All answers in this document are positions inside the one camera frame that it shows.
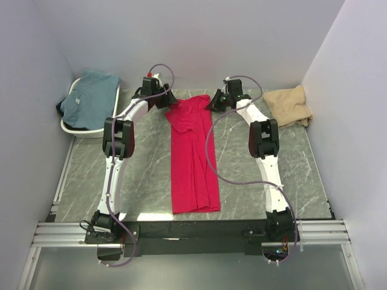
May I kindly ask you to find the black garment in basket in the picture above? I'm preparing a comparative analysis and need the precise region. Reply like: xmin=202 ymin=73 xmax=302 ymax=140
xmin=56 ymin=100 xmax=88 ymax=131

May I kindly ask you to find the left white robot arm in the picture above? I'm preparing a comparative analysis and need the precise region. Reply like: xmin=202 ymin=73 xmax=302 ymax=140
xmin=87 ymin=72 xmax=177 ymax=234

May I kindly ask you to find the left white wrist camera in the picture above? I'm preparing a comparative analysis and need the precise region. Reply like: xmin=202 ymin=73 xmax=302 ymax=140
xmin=147 ymin=72 xmax=163 ymax=86

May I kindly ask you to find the teal blue t shirt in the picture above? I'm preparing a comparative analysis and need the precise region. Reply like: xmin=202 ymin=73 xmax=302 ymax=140
xmin=61 ymin=69 xmax=120 ymax=130

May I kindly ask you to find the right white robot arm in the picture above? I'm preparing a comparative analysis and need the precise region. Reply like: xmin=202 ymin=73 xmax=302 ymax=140
xmin=206 ymin=76 xmax=298 ymax=242

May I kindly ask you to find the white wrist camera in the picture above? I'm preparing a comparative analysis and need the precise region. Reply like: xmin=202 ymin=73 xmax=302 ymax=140
xmin=221 ymin=77 xmax=231 ymax=94
xmin=147 ymin=72 xmax=163 ymax=86

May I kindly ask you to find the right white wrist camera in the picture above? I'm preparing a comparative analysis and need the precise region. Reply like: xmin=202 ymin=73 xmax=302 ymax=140
xmin=221 ymin=77 xmax=231 ymax=94

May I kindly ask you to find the white laundry basket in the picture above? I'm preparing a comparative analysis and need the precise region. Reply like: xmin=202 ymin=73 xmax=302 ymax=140
xmin=60 ymin=85 xmax=120 ymax=138

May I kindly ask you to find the red t shirt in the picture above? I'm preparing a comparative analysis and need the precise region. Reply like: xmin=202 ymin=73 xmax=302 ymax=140
xmin=166 ymin=94 xmax=221 ymax=214

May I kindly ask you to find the beige folded t shirt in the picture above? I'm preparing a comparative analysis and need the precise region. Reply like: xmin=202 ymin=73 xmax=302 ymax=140
xmin=263 ymin=85 xmax=313 ymax=129

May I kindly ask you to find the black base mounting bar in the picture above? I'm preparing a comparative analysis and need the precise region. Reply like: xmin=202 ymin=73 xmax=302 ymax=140
xmin=85 ymin=219 xmax=299 ymax=261

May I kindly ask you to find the aluminium frame rail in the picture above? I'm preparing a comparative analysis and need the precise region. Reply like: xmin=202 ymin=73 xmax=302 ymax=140
xmin=31 ymin=175 xmax=351 ymax=247

